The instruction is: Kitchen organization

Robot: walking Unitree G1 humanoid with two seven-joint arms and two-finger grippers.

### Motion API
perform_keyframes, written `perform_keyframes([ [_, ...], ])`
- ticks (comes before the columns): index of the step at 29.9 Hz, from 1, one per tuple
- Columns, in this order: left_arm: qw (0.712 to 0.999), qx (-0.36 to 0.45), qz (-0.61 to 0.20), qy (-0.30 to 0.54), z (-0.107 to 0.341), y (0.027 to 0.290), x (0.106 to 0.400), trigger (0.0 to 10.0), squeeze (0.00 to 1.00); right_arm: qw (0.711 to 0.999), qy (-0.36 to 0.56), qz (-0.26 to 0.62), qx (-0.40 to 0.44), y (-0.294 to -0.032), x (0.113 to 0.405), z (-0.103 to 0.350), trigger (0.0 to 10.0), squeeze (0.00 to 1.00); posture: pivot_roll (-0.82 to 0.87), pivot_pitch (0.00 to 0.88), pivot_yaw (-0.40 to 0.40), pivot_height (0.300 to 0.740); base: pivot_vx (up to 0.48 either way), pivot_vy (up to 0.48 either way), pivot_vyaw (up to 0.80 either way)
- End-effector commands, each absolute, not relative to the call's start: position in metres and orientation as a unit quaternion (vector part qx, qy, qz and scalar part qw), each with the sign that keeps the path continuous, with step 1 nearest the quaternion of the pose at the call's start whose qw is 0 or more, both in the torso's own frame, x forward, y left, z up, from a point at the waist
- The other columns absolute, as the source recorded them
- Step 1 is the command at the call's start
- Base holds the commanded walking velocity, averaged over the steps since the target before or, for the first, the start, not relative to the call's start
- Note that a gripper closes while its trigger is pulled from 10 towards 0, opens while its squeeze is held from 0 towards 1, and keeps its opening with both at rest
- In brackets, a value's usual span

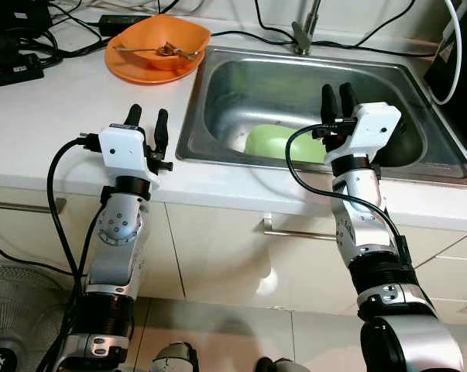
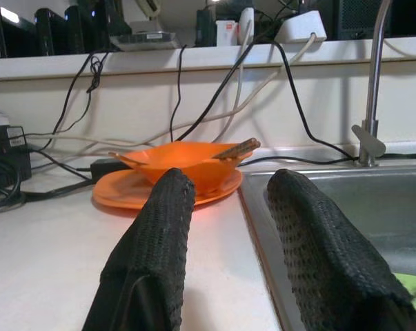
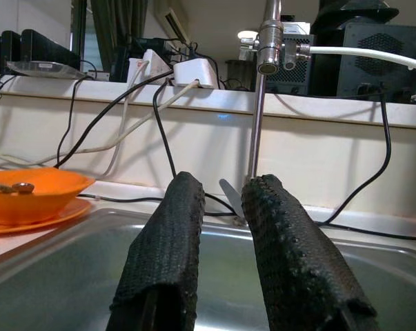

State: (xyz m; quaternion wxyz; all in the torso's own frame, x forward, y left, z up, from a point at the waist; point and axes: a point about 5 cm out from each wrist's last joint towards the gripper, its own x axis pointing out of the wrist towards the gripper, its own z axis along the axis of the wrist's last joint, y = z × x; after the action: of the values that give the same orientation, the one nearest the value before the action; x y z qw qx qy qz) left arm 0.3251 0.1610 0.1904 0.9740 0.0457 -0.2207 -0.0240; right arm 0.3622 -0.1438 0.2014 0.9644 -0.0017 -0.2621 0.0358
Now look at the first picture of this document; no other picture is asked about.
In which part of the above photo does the orange plastic plate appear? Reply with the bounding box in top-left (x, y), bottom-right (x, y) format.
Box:
top-left (105, 43), bottom-right (204, 85)

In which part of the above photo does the orange plastic bowl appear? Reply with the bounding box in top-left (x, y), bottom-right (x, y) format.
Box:
top-left (112, 14), bottom-right (212, 72)

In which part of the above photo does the light green plate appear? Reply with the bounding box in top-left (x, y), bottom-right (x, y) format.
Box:
top-left (245, 124), bottom-right (331, 164)

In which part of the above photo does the steel faucet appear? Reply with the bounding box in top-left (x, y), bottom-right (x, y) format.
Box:
top-left (291, 0), bottom-right (323, 57)

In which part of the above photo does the stainless steel sink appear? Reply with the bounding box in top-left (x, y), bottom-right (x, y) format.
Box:
top-left (175, 45), bottom-right (467, 189)

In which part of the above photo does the black power adapter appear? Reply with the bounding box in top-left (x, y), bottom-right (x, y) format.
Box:
top-left (99, 14), bottom-right (153, 33)

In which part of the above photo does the black countertop appliance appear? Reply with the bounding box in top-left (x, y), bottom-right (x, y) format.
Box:
top-left (423, 0), bottom-right (467, 160)

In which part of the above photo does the black power strip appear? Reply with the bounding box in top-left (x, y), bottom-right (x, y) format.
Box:
top-left (0, 54), bottom-right (46, 90)

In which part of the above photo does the black charger unit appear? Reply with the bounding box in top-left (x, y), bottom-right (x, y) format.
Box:
top-left (0, 0), bottom-right (52, 43)

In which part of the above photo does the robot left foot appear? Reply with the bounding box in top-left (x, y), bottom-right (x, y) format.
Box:
top-left (152, 343), bottom-right (199, 372)

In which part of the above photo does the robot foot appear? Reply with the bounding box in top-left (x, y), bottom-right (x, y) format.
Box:
top-left (152, 343), bottom-right (199, 372)
top-left (255, 356), bottom-right (311, 372)

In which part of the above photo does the grey floor fan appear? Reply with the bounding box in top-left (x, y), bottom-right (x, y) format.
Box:
top-left (0, 263), bottom-right (71, 372)

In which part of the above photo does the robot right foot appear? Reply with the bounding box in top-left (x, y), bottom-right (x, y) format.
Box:
top-left (255, 356), bottom-right (311, 372)

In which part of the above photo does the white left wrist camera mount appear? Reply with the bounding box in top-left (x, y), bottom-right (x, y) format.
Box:
top-left (98, 124), bottom-right (161, 184)

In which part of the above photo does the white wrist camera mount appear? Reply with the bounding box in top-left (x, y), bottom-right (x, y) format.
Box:
top-left (98, 124), bottom-right (161, 184)
top-left (338, 102), bottom-right (403, 160)

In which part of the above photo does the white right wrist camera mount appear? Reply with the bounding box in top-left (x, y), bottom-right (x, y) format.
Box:
top-left (338, 102), bottom-right (403, 160)

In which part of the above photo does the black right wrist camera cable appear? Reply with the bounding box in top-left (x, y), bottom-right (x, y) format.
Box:
top-left (285, 124), bottom-right (408, 257)

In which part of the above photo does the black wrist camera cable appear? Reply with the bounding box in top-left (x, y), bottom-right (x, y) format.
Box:
top-left (285, 124), bottom-right (408, 257)
top-left (46, 136), bottom-right (102, 311)

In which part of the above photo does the black left wrist camera cable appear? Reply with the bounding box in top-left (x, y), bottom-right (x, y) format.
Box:
top-left (46, 136), bottom-right (102, 311)

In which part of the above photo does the white looped cable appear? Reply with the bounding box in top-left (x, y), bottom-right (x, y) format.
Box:
top-left (434, 0), bottom-right (462, 105)

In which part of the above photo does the black power strip cable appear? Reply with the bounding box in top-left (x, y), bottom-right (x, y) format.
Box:
top-left (0, 236), bottom-right (71, 277)

